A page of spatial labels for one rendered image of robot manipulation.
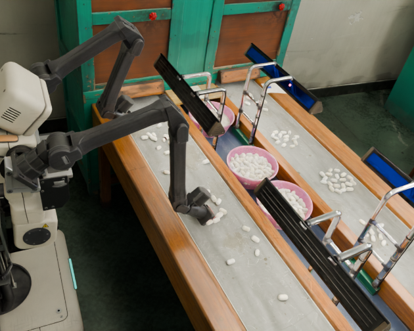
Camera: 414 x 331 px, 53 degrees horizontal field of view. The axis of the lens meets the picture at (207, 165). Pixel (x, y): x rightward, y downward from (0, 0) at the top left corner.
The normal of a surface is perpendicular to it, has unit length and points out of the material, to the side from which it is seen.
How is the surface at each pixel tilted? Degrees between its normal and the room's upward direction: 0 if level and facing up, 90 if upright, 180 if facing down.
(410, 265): 0
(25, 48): 90
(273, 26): 90
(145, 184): 0
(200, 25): 90
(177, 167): 88
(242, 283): 0
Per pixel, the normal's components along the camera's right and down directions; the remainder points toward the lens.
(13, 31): 0.38, 0.65
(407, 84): -0.91, 0.16
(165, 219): 0.14, -0.74
